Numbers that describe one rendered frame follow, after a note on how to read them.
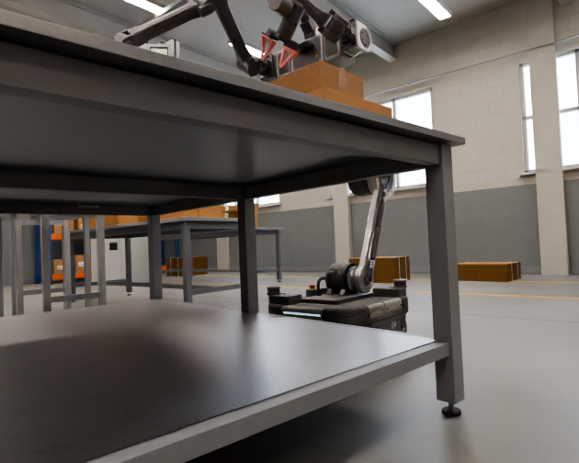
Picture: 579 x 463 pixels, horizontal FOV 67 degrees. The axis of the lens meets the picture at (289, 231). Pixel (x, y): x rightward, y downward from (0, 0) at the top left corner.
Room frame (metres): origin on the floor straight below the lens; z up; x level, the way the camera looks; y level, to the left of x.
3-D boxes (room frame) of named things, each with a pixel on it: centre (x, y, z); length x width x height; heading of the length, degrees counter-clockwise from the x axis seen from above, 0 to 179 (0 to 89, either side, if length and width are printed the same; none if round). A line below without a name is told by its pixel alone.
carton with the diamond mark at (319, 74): (1.59, -0.10, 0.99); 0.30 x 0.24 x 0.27; 46
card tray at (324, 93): (1.15, -0.08, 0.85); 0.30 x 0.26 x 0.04; 42
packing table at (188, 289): (4.41, 1.40, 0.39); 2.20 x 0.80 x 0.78; 50
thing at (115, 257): (7.29, 2.82, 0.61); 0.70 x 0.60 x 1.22; 61
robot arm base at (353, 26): (1.91, -0.28, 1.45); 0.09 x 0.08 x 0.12; 50
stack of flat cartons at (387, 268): (5.82, -1.17, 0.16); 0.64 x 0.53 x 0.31; 54
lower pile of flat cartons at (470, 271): (5.42, -2.41, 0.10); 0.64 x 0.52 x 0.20; 47
